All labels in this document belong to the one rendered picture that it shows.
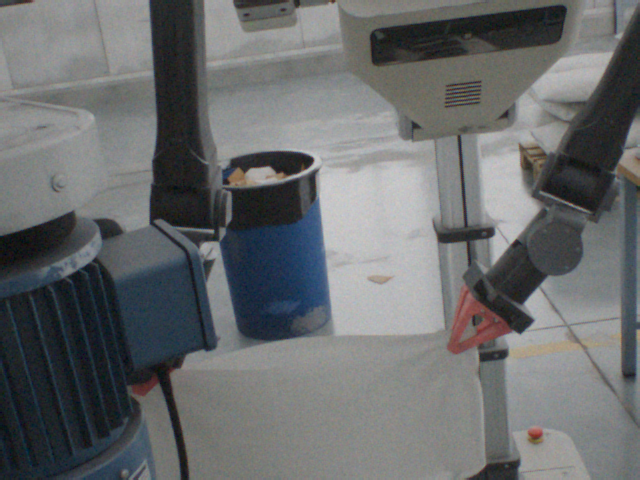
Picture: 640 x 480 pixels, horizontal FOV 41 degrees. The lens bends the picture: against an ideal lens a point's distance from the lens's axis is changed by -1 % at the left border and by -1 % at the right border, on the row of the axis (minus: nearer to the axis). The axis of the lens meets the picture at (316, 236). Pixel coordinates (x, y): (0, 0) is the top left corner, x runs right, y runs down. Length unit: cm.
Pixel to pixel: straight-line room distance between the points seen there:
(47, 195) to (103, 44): 861
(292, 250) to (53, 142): 269
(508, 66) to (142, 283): 91
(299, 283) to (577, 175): 239
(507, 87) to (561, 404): 156
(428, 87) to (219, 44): 763
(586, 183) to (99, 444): 60
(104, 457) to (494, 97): 101
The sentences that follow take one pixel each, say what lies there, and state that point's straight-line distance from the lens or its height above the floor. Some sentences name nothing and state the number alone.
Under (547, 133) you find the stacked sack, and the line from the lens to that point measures 453.
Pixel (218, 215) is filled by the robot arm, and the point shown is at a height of 124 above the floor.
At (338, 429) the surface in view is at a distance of 107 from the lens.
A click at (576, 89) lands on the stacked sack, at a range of 438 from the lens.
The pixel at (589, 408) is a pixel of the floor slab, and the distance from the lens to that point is 285.
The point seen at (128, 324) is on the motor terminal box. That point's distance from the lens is 68.
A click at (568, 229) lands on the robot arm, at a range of 94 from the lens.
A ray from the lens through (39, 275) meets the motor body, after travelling 62.
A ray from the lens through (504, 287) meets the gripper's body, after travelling 102.
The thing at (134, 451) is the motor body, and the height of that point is 116.
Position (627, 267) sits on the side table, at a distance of 284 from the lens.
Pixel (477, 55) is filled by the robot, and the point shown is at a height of 129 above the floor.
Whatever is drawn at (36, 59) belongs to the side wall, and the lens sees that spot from 936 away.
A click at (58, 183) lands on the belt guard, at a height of 139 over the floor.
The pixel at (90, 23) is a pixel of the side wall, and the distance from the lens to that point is 918.
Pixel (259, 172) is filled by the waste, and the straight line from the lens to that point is 347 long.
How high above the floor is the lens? 153
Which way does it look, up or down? 20 degrees down
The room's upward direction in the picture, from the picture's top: 8 degrees counter-clockwise
